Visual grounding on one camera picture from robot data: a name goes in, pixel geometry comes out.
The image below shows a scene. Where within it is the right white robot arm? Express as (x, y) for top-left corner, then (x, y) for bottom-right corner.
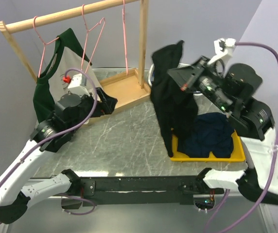
(168, 57), (278, 205)

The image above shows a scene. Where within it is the green and cream raglan shirt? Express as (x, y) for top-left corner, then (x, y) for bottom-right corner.
(33, 28), (101, 123)

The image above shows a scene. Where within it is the black t shirt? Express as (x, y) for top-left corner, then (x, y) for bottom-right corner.
(150, 40), (198, 157)

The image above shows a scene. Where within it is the navy blue t shirt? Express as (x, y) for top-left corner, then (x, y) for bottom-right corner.
(177, 112), (234, 158)

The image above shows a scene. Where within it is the pink hanger with green shirt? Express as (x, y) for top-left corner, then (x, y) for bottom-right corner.
(33, 16), (59, 78)

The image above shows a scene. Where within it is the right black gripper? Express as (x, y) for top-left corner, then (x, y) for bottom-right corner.
(167, 55), (233, 113)

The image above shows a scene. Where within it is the wooden clothes rack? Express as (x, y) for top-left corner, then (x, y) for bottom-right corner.
(0, 0), (151, 112)

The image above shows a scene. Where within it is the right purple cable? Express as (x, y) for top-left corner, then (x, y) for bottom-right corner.
(203, 41), (278, 233)

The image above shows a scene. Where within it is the white plastic basket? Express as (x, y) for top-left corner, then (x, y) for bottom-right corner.
(148, 63), (203, 96)

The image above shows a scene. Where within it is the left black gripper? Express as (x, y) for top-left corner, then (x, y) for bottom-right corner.
(69, 86), (117, 133)

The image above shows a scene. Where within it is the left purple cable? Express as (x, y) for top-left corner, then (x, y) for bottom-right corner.
(0, 68), (98, 229)

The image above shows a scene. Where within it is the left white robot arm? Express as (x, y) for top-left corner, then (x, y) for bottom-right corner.
(0, 87), (118, 224)

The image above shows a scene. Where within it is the pink wire hanger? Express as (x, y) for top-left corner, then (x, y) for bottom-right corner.
(79, 4), (105, 73)
(122, 0), (128, 75)

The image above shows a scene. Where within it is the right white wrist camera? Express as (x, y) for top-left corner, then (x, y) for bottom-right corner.
(208, 38), (236, 66)

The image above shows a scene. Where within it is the purple cable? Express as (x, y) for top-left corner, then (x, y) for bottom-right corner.
(0, 68), (98, 229)
(203, 41), (278, 233)

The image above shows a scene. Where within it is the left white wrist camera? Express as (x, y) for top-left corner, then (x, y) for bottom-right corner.
(62, 74), (89, 97)

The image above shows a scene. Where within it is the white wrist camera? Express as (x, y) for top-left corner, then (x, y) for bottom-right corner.
(208, 38), (236, 66)
(62, 74), (89, 97)

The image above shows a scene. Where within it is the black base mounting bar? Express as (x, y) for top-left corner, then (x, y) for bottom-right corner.
(61, 175), (224, 205)

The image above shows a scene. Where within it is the yellow plastic tray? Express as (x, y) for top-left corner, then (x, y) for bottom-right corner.
(170, 131), (245, 163)

